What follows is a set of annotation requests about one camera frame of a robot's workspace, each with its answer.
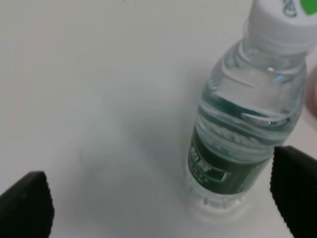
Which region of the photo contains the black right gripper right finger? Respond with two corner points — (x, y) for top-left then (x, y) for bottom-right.
(270, 146), (317, 238)

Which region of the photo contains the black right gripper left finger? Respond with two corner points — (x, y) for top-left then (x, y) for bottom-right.
(0, 171), (54, 238)

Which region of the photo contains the green label water bottle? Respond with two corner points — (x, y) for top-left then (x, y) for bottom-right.
(185, 0), (317, 215)

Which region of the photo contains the pink square plastic dish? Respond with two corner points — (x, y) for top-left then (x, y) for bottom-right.
(305, 66), (317, 118)

